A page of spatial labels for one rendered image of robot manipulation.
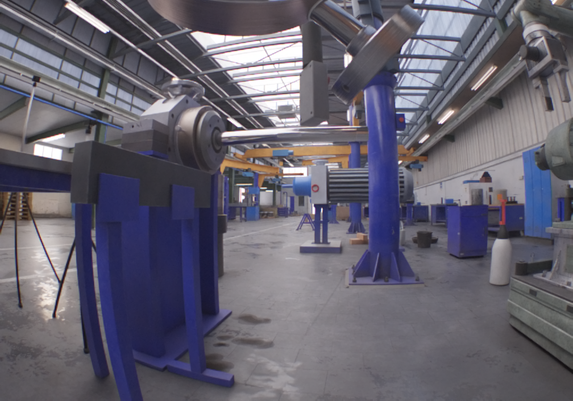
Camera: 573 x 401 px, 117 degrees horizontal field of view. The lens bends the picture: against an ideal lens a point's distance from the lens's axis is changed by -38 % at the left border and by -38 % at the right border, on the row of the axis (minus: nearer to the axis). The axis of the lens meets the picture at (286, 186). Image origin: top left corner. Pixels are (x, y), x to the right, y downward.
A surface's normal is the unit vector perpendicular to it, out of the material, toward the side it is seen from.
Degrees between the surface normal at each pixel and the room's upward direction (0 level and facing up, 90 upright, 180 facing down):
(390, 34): 106
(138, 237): 90
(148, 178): 90
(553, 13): 90
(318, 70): 90
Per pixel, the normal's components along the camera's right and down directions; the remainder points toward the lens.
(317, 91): 0.38, -0.07
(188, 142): -0.18, 0.20
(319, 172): -0.21, -0.08
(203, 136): 0.70, 0.01
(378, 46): -0.28, 0.38
